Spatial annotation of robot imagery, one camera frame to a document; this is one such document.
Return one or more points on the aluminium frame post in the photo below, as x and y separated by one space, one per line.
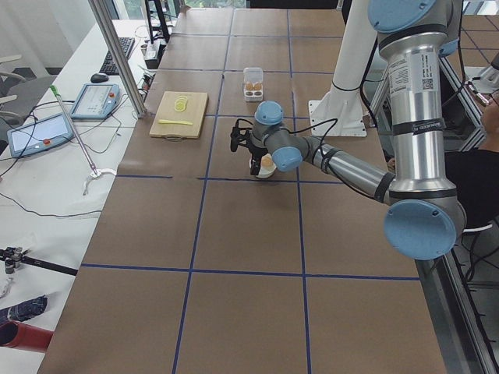
104 21

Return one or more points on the near teach pendant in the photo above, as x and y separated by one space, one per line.
36 137

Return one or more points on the wooden cutting board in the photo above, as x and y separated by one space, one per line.
195 113

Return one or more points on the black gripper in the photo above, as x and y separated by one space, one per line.
257 151

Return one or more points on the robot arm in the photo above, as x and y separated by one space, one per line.
424 217

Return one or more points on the clear plastic egg box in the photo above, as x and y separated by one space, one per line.
253 75

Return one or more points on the grabber stick with green handle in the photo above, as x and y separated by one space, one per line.
95 172

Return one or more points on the far teach pendant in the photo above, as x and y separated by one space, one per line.
95 101

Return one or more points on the white paper bowl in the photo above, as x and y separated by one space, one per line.
266 172

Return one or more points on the black computer mouse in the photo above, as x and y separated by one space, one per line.
99 78

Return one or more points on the yellow plastic knife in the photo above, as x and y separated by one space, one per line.
174 122

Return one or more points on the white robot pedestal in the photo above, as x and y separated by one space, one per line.
340 112

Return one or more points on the red cylinder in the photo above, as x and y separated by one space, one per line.
25 337

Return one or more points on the seated person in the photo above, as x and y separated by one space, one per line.
475 172

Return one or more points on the teach pendant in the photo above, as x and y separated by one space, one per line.
95 101
36 137

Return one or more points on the black tripod clamp rod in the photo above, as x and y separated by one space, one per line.
13 257

